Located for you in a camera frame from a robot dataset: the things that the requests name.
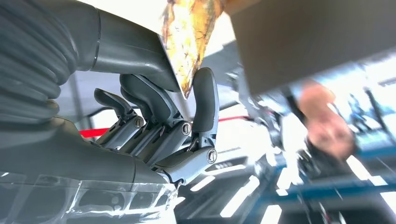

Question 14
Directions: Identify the red stanchion belt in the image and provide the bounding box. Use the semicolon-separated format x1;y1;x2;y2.
78;116;250;139

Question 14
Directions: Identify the person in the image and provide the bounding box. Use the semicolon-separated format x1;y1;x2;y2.
278;80;356;161

